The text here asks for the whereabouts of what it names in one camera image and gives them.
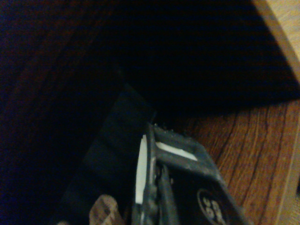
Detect brown shoe rack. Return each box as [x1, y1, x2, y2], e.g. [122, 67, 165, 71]
[0, 0, 300, 225]

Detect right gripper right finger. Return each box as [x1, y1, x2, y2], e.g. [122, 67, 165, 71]
[151, 123, 225, 186]

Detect tan shoe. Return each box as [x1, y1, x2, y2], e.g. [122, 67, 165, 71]
[50, 83, 157, 225]

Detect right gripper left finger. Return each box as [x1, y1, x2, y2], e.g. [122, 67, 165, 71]
[132, 123, 170, 225]

